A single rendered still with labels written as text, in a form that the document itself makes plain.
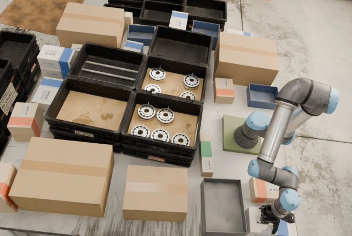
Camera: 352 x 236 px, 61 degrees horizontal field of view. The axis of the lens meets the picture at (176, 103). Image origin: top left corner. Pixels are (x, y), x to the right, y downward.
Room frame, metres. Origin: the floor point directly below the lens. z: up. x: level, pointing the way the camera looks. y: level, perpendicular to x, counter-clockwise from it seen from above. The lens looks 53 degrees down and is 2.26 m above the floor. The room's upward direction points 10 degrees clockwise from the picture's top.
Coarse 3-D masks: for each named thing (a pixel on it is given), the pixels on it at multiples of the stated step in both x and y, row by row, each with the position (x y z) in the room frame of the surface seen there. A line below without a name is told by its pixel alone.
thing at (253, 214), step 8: (248, 208) 0.56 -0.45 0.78; (256, 208) 0.56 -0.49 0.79; (248, 216) 0.52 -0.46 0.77; (256, 216) 0.52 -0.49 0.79; (248, 224) 0.48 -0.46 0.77; (256, 224) 0.48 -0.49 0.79; (264, 224) 0.49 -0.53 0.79; (272, 224) 0.49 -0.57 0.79; (280, 224) 0.50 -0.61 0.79; (288, 224) 0.51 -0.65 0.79; (248, 232) 0.45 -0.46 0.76; (256, 232) 0.44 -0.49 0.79; (280, 232) 0.46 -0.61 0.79; (288, 232) 0.47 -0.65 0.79
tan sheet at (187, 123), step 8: (136, 104) 1.03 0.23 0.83; (136, 112) 0.98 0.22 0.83; (176, 112) 1.03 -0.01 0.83; (136, 120) 0.92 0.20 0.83; (152, 120) 0.94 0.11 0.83; (176, 120) 0.97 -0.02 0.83; (184, 120) 0.98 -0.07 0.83; (192, 120) 0.99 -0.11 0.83; (128, 128) 0.86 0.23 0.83; (152, 128) 0.89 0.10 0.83; (168, 128) 0.91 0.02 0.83; (176, 128) 0.92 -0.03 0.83; (184, 128) 0.93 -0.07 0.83; (192, 128) 0.93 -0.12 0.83; (192, 136) 0.88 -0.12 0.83; (192, 144) 0.83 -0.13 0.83
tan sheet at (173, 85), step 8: (168, 72) 1.33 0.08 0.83; (144, 80) 1.22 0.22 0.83; (168, 80) 1.26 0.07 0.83; (176, 80) 1.27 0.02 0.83; (200, 80) 1.31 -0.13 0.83; (144, 88) 1.16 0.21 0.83; (160, 88) 1.19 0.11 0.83; (168, 88) 1.20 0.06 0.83; (176, 88) 1.21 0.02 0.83; (184, 88) 1.22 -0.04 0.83; (200, 88) 1.24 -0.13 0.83; (200, 96) 1.18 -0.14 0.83
